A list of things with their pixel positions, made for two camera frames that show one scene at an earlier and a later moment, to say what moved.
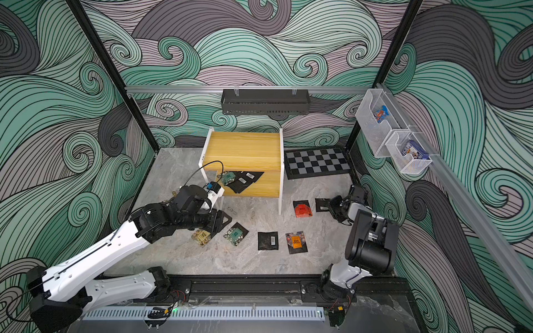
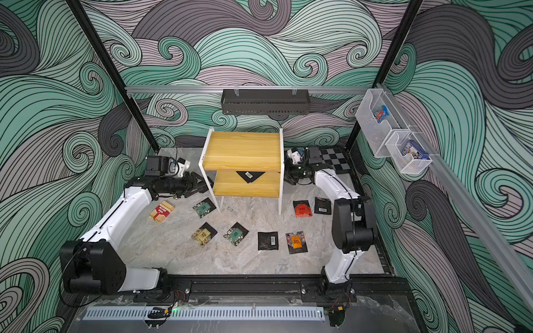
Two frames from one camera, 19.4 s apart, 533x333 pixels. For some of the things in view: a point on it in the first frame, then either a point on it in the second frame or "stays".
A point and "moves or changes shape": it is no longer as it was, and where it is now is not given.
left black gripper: [220, 214] -> [187, 178]
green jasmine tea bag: [227, 177] moves or changes shape
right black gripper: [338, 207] -> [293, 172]
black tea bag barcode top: [268, 241] stays
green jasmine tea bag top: [236, 234] stays
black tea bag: [322, 205] stays
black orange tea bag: [296, 242] stays
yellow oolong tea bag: [202, 236] stays
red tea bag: [302, 209] stays
